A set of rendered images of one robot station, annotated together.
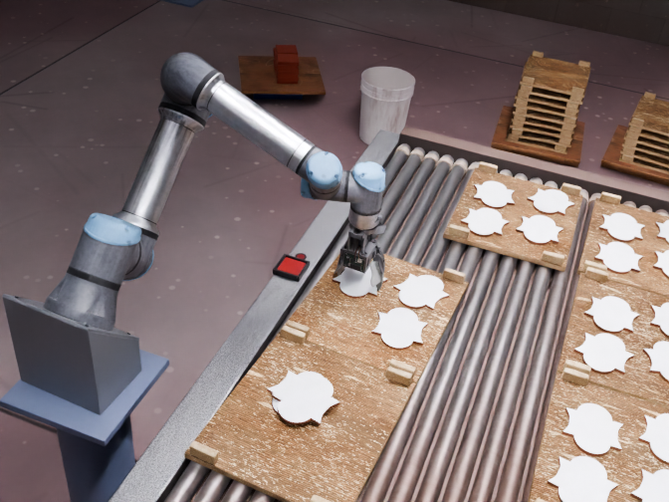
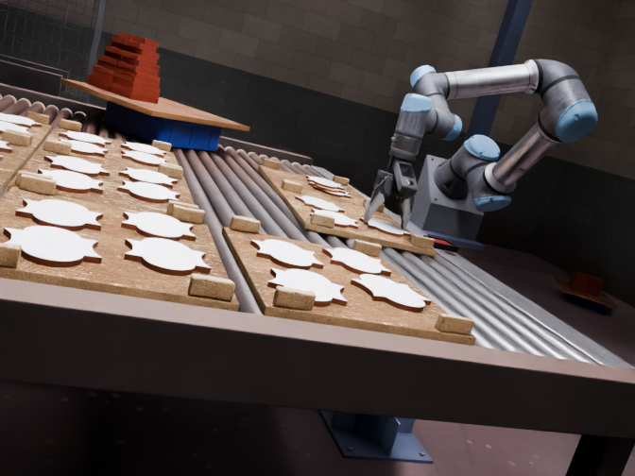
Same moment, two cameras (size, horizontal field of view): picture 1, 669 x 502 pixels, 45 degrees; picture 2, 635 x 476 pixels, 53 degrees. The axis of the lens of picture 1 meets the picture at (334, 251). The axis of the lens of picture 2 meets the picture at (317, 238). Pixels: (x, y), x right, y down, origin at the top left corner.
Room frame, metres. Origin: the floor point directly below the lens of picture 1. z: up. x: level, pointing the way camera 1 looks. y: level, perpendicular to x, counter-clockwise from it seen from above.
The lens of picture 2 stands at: (2.84, -1.24, 1.23)
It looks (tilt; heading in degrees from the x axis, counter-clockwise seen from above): 12 degrees down; 142
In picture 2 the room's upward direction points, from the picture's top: 16 degrees clockwise
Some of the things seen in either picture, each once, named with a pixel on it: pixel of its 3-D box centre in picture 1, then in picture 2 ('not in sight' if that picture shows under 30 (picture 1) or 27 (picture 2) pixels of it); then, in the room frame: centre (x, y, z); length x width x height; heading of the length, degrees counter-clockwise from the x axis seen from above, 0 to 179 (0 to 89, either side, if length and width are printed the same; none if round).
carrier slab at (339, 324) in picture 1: (378, 307); (350, 219); (1.53, -0.13, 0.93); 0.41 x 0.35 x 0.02; 159
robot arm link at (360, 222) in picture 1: (365, 215); (404, 144); (1.59, -0.07, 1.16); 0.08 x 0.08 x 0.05
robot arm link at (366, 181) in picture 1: (366, 187); (414, 116); (1.59, -0.06, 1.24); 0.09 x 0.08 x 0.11; 89
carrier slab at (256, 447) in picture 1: (307, 418); (317, 189); (1.14, 0.02, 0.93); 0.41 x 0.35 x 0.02; 159
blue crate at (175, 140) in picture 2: not in sight; (163, 125); (0.58, -0.32, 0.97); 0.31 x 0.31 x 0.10; 21
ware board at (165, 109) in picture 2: not in sight; (158, 105); (0.52, -0.33, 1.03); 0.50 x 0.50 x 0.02; 21
